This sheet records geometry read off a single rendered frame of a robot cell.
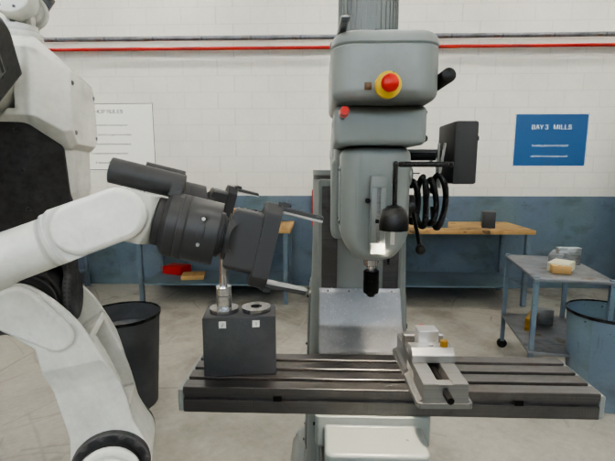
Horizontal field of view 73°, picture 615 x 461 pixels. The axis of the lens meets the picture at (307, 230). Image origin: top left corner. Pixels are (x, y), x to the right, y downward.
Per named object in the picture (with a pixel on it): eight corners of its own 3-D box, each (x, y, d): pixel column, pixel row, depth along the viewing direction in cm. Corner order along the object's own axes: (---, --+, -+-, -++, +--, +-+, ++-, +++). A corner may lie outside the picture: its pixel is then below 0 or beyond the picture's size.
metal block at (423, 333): (437, 349, 127) (438, 331, 126) (418, 349, 127) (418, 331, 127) (433, 343, 132) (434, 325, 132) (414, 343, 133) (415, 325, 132)
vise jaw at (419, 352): (455, 363, 122) (456, 350, 121) (412, 363, 122) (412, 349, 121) (448, 354, 127) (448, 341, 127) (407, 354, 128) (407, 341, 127)
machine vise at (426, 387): (473, 409, 111) (476, 369, 109) (416, 408, 111) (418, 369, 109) (435, 351, 145) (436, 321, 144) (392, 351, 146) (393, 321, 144)
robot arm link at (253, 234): (265, 295, 55) (173, 277, 53) (259, 284, 65) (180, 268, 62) (287, 202, 55) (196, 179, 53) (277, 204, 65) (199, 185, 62)
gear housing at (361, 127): (427, 144, 109) (429, 104, 107) (333, 144, 109) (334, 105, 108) (403, 149, 142) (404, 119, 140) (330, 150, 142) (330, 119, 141)
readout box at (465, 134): (479, 184, 142) (483, 120, 138) (452, 184, 142) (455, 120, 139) (459, 182, 161) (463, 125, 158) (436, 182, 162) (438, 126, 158)
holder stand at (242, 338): (276, 373, 130) (275, 312, 127) (203, 377, 128) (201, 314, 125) (275, 356, 142) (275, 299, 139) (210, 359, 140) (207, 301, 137)
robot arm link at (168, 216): (178, 262, 53) (82, 243, 50) (185, 254, 63) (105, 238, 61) (199, 176, 53) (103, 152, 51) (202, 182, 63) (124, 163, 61)
